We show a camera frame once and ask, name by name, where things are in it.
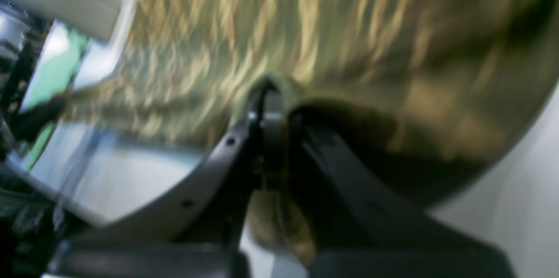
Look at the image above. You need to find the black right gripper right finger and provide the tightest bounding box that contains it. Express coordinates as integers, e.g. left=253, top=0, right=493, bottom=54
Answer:
left=262, top=90, right=511, bottom=270

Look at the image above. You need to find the camouflage T-shirt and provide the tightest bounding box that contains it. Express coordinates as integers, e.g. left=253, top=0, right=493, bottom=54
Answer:
left=61, top=0, right=559, bottom=265

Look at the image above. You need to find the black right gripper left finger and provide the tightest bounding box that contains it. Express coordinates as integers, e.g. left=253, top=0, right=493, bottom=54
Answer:
left=87, top=87, right=273, bottom=243

